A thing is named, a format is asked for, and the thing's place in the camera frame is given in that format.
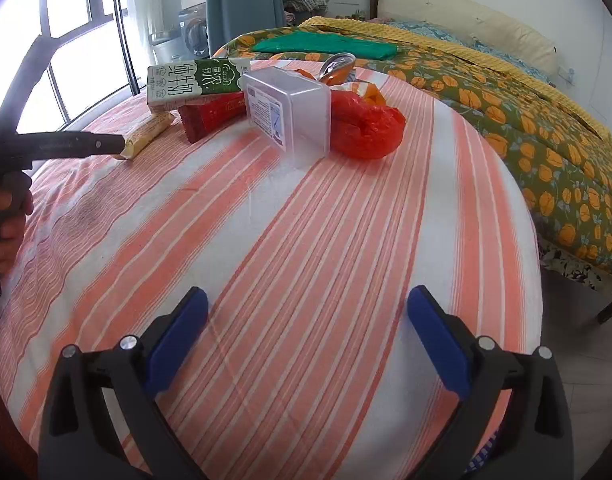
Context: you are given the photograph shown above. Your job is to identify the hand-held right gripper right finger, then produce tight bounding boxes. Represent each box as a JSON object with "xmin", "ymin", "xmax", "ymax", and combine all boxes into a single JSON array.
[{"xmin": 407, "ymin": 285, "xmax": 577, "ymax": 480}]

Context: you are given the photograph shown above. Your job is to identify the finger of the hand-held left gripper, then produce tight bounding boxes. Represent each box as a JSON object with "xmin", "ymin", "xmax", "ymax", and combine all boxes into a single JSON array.
[
  {"xmin": 16, "ymin": 131, "xmax": 127, "ymax": 159},
  {"xmin": 0, "ymin": 34, "xmax": 59, "ymax": 133}
]

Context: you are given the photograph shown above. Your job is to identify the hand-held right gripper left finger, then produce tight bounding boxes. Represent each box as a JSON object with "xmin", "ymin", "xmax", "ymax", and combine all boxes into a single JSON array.
[{"xmin": 38, "ymin": 286, "xmax": 209, "ymax": 480}]

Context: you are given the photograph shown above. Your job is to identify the yellow snack bar wrapper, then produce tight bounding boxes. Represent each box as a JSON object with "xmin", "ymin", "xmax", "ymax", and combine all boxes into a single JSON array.
[{"xmin": 113, "ymin": 111, "xmax": 177, "ymax": 162}]

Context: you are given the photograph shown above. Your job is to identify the blue mesh wastebasket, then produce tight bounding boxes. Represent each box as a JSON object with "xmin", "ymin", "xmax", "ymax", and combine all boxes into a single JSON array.
[{"xmin": 466, "ymin": 427, "xmax": 504, "ymax": 478}]

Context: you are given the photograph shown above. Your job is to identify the green white milk carton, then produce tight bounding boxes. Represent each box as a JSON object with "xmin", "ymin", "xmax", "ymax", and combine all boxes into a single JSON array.
[{"xmin": 146, "ymin": 56, "xmax": 253, "ymax": 112}]

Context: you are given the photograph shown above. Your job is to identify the red paper packet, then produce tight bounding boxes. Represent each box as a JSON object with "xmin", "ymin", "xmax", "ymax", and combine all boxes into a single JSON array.
[{"xmin": 178, "ymin": 91, "xmax": 247, "ymax": 145}]

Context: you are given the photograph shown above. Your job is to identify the person's left hand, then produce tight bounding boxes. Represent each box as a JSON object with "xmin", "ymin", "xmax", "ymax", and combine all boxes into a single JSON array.
[{"xmin": 0, "ymin": 180, "xmax": 35, "ymax": 275}]

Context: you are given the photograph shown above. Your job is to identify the black framed window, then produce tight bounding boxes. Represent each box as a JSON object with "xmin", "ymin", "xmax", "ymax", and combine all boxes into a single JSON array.
[{"xmin": 0, "ymin": 0, "xmax": 132, "ymax": 161}]

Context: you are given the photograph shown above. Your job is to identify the black framed sliding glass door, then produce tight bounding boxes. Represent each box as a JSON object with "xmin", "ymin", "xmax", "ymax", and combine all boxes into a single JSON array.
[{"xmin": 110, "ymin": 0, "xmax": 209, "ymax": 96}]

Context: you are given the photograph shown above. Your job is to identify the metal basin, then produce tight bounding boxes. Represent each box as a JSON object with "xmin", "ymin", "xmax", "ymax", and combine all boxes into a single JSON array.
[{"xmin": 148, "ymin": 30, "xmax": 180, "ymax": 64}]

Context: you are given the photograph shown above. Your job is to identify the round table, striped cloth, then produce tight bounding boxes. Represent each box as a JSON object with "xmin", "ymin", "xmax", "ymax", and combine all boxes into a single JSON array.
[{"xmin": 0, "ymin": 59, "xmax": 544, "ymax": 480}]

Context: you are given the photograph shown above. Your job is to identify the silver washing machine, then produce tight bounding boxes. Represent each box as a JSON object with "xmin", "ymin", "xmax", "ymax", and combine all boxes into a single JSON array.
[{"xmin": 178, "ymin": 7, "xmax": 209, "ymax": 59}]

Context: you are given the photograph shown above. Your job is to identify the black white bed skirt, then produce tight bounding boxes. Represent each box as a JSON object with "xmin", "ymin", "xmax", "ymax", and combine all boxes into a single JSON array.
[{"xmin": 538, "ymin": 240, "xmax": 612, "ymax": 307}]

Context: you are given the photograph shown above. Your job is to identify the clear plastic box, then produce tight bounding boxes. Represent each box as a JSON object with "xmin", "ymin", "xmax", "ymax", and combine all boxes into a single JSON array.
[{"xmin": 241, "ymin": 67, "xmax": 333, "ymax": 170}]

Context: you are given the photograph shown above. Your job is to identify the grey-blue curtain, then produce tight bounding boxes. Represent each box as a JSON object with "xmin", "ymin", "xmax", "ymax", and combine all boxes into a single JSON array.
[{"xmin": 206, "ymin": 0, "xmax": 297, "ymax": 58}]

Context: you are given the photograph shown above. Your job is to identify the red plastic bag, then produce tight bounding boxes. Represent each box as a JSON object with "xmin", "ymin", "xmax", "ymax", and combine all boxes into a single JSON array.
[{"xmin": 328, "ymin": 91, "xmax": 407, "ymax": 161}]

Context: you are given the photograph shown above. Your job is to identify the bed with floral quilt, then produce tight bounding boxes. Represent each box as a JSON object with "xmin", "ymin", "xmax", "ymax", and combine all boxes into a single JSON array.
[{"xmin": 212, "ymin": 27, "xmax": 612, "ymax": 278}]

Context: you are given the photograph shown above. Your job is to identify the orange snack wrapper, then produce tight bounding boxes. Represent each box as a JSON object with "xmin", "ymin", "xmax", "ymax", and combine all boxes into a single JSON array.
[{"xmin": 293, "ymin": 67, "xmax": 384, "ymax": 107}]

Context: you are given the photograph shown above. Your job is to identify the green folded cloth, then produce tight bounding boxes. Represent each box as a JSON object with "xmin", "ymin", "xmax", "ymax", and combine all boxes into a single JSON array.
[{"xmin": 251, "ymin": 30, "xmax": 399, "ymax": 61}]

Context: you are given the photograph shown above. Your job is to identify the teal floral pillow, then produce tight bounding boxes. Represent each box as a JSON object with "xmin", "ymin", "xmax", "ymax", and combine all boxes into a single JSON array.
[
  {"xmin": 387, "ymin": 20, "xmax": 464, "ymax": 46},
  {"xmin": 468, "ymin": 37, "xmax": 554, "ymax": 83}
]

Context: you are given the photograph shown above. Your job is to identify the yellow blanket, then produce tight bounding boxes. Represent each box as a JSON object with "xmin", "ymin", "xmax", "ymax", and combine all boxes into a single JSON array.
[{"xmin": 298, "ymin": 16, "xmax": 612, "ymax": 142}]

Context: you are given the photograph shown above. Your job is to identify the cream padded headboard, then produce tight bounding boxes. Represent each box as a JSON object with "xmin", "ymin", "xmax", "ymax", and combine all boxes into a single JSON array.
[{"xmin": 371, "ymin": 0, "xmax": 559, "ymax": 63}]

